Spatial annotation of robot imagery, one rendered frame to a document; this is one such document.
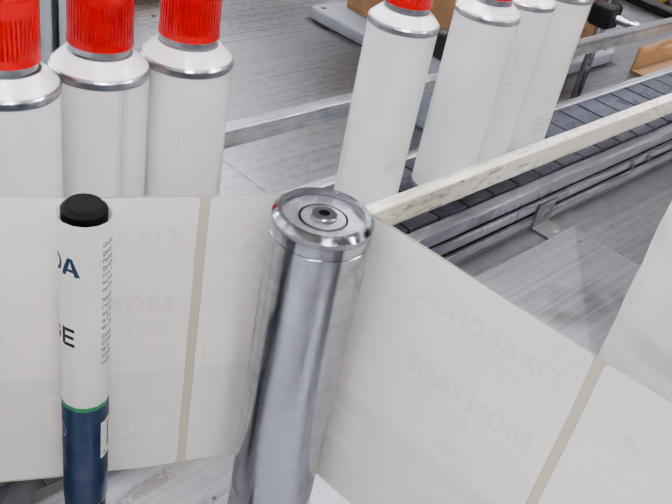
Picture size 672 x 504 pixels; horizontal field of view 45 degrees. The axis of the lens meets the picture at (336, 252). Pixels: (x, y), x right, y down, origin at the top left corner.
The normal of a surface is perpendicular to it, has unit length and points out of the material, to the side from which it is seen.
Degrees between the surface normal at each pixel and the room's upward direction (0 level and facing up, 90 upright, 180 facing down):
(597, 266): 0
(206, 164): 90
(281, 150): 0
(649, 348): 89
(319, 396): 90
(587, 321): 0
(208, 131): 90
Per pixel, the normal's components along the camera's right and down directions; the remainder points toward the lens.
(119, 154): 0.63, 0.53
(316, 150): 0.17, -0.81
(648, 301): -0.96, -0.06
